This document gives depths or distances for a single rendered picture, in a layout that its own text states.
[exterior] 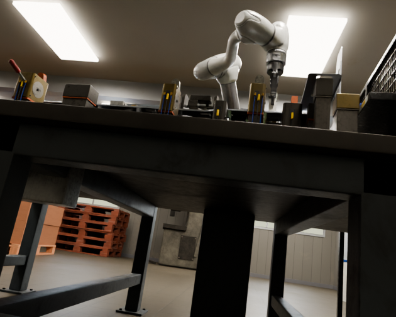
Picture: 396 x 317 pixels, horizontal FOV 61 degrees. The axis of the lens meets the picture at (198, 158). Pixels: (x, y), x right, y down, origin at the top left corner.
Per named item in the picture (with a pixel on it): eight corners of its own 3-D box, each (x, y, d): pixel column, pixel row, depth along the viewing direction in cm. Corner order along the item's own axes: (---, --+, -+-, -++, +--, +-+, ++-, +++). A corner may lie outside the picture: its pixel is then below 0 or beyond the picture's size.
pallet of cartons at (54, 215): (-52, 245, 447) (-33, 189, 466) (9, 247, 571) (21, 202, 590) (12, 256, 436) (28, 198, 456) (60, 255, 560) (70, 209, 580)
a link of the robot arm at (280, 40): (275, 63, 161) (256, 51, 154) (277, 35, 165) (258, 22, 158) (293, 55, 152) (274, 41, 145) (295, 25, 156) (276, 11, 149)
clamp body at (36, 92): (-12, 148, 135) (13, 68, 145) (12, 158, 148) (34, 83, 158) (6, 150, 133) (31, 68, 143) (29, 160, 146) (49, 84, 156)
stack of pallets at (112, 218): (123, 256, 773) (131, 214, 799) (109, 257, 681) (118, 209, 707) (66, 248, 792) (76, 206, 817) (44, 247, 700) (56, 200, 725)
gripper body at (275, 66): (266, 70, 157) (265, 88, 155) (267, 60, 149) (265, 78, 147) (283, 70, 155) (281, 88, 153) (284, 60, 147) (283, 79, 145)
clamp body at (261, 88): (238, 172, 113) (249, 78, 122) (240, 179, 124) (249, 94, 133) (258, 173, 112) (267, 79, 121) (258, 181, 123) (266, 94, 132)
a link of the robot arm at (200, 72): (203, 57, 190) (220, 53, 197) (185, 65, 204) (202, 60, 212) (210, 80, 192) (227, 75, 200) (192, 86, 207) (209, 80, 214)
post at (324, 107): (311, 166, 97) (316, 77, 104) (308, 171, 101) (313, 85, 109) (329, 168, 96) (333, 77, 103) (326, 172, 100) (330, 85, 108)
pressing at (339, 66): (338, 118, 133) (341, 44, 142) (332, 129, 144) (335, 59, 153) (339, 119, 133) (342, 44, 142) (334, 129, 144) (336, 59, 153)
